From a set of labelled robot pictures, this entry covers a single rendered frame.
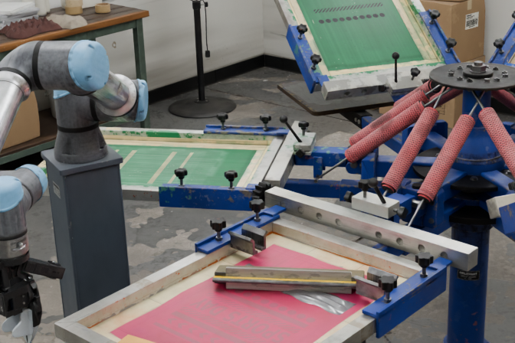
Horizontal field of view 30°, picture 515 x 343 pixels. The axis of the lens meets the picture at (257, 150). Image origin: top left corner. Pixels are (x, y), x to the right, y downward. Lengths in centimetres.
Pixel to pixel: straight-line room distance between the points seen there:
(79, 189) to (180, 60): 474
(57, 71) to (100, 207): 63
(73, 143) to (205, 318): 66
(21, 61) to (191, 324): 74
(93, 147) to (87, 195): 14
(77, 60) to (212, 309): 70
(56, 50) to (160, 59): 501
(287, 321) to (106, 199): 71
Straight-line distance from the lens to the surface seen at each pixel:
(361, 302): 243
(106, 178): 275
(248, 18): 791
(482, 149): 307
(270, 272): 247
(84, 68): 223
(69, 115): 270
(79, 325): 234
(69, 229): 276
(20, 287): 199
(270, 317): 237
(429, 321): 425
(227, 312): 240
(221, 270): 250
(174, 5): 729
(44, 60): 227
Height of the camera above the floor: 214
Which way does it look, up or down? 20 degrees down
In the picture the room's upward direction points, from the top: 2 degrees counter-clockwise
